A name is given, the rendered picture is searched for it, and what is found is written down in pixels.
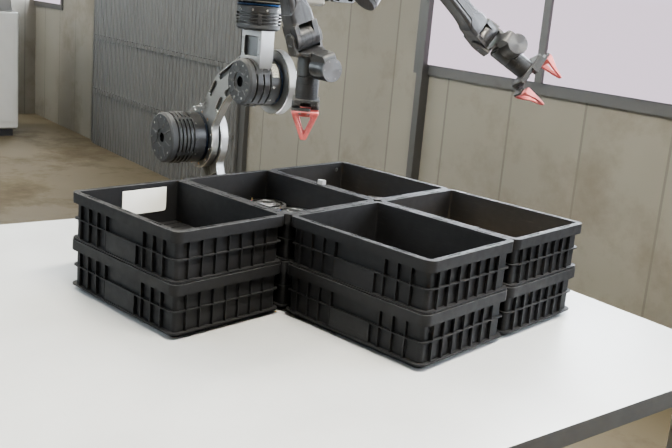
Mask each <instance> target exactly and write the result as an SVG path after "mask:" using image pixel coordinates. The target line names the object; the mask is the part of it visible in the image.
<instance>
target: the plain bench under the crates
mask: <svg viewBox="0 0 672 448"><path fill-rule="evenodd" d="M76 234H78V220H77V219H75V218H74V219H63V220H51V221H39V222H27V223H15V224H3V225H0V448H563V447H566V446H569V445H571V444H574V443H577V442H579V441H582V440H585V439H588V438H590V437H593V436H596V435H598V434H601V433H604V432H606V431H609V430H612V429H615V428H617V427H620V426H623V425H625V424H628V423H631V422H634V421H636V420H639V419H642V418H644V417H647V416H650V415H652V414H655V413H658V412H661V411H663V410H666V409H669V408H671V407H672V329H670V328H668V327H665V326H663V325H660V324H657V323H655V322H652V321H650V320H647V319H644V318H642V317H639V316H637V315H634V314H631V313H629V312H626V311H624V310H621V309H618V308H616V307H613V306H611V305H608V304H605V303H603V302H600V301H598V300H595V299H592V298H590V297H587V296H585V295H582V294H579V293H577V292H574V291H572V290H570V292H568V293H567V294H566V301H565V306H567V307H568V308H569V309H568V310H567V311H565V312H562V313H559V314H557V315H555V316H552V317H550V318H547V319H544V320H542V321H539V322H537V323H534V324H532V325H529V326H527V327H524V328H522V329H519V330H517V331H514V332H511V333H509V334H506V335H504V336H500V337H499V338H496V339H493V340H491V341H489V342H486V343H484V344H481V345H479V346H476V347H473V348H471V349H468V350H466V351H463V352H461V353H458V354H456V355H453V356H451V357H448V358H446V359H443V360H440V361H438V362H435V363H433V364H430V365H428V366H425V367H423V368H414V367H412V366H409V365H407V364H405V363H403V362H400V361H398V360H396V359H393V358H391V357H389V356H387V355H384V354H382V353H380V352H377V351H375V350H373V349H371V348H368V347H366V346H364V345H361V344H359V343H357V342H355V341H352V340H350V339H348V338H345V337H343V336H341V335H339V334H336V333H334V332H332V331H329V330H327V329H325V328H323V327H320V326H318V325H316V324H313V323H311V322H309V321H306V320H304V319H302V318H300V317H297V316H295V315H294V313H292V312H289V311H287V310H286V308H285V309H279V308H277V309H275V310H272V311H268V313H266V314H262V315H259V316H255V317H251V318H247V319H244V320H240V321H236V322H233V323H229V324H225V325H221V326H218V327H214V328H210V329H206V330H203V331H199V332H195V333H191V334H188V335H184V336H180V337H175V338H174V337H170V336H168V335H166V334H165V333H163V332H161V331H159V330H157V329H155V328H153V327H151V326H150V325H148V324H146V323H144V322H142V321H140V320H138V319H136V318H135V317H133V316H131V315H129V314H127V313H125V312H123V311H121V310H119V309H118V308H116V307H114V306H112V305H110V304H108V303H106V302H104V301H103V300H101V299H99V298H97V297H95V296H93V295H91V294H89V293H88V292H86V291H84V290H82V289H81V288H79V287H77V286H75V285H73V283H72V282H73V281H74V280H77V266H75V265H74V263H75V262H77V255H78V252H77V251H75V250H73V249H72V245H73V236H74V235H76Z"/></svg>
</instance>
